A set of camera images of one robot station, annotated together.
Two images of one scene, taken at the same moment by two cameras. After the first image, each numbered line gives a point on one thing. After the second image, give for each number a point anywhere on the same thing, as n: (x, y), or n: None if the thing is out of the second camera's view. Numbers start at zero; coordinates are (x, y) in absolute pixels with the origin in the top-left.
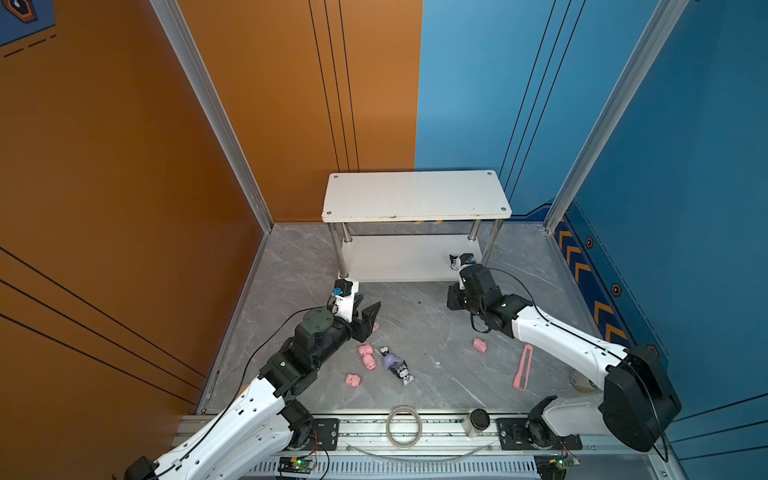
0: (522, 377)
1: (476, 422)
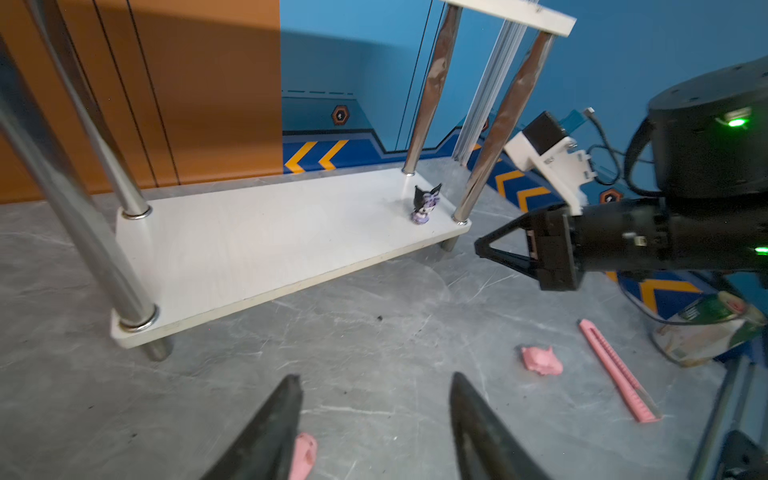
0: (633, 393)
1: None
